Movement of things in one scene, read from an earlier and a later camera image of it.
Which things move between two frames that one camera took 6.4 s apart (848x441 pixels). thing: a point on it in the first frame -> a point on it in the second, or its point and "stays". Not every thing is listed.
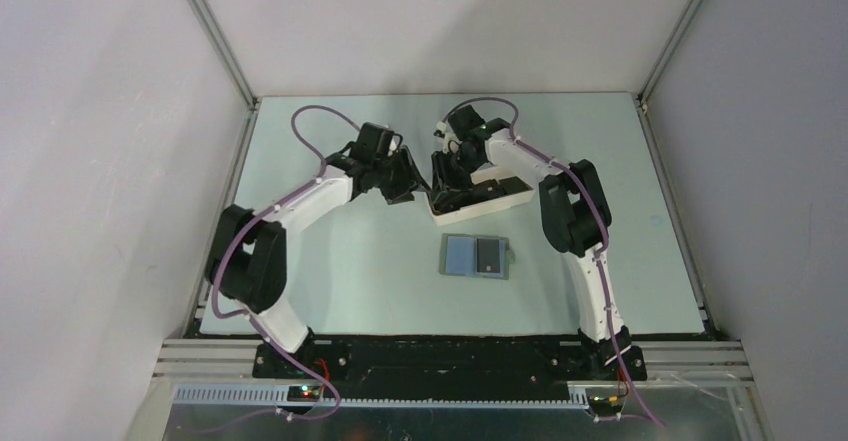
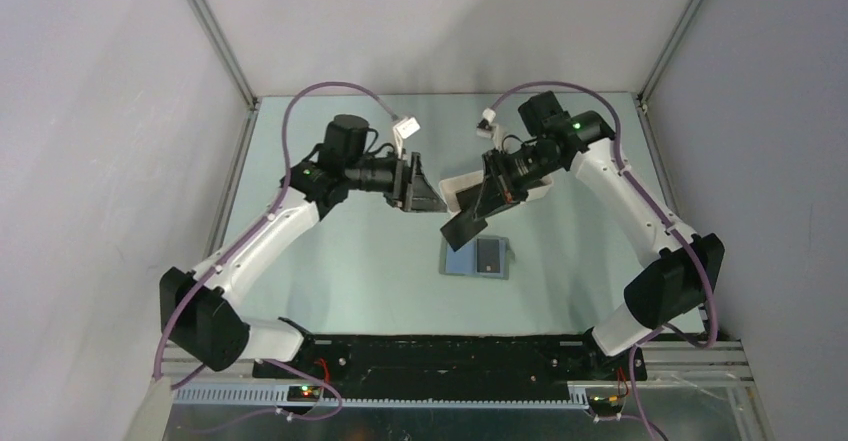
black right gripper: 442,179 -> 495,163
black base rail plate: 449,367 stays
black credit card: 488,259 stays
